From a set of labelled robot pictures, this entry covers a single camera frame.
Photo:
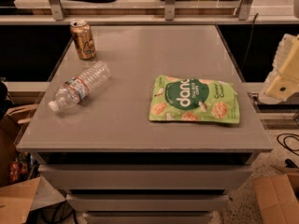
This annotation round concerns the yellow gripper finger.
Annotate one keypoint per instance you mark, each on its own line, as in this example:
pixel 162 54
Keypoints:
pixel 283 80

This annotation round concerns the clear plastic water bottle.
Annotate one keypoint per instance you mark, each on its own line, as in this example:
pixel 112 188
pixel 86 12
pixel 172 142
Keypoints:
pixel 77 88

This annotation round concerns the green rice crisps bag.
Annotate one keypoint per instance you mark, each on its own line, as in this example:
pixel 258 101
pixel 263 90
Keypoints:
pixel 193 100

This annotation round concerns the cardboard box lower right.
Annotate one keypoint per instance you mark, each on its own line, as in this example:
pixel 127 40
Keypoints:
pixel 278 198

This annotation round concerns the cardboard box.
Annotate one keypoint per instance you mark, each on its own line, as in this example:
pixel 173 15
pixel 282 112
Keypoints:
pixel 278 198
pixel 16 201

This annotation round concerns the grey drawer cabinet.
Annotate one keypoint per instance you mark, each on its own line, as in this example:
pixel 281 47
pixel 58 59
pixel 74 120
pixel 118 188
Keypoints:
pixel 118 167

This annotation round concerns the gold soda can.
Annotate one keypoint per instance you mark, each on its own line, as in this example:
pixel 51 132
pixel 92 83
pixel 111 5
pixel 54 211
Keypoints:
pixel 83 39

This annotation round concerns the brown paper bag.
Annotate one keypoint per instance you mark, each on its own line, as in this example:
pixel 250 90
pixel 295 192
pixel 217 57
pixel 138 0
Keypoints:
pixel 22 114

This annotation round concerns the cardboard box lower left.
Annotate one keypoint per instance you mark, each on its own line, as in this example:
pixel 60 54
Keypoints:
pixel 16 201

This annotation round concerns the metal frame rail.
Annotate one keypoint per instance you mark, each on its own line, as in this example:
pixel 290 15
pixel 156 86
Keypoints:
pixel 148 11

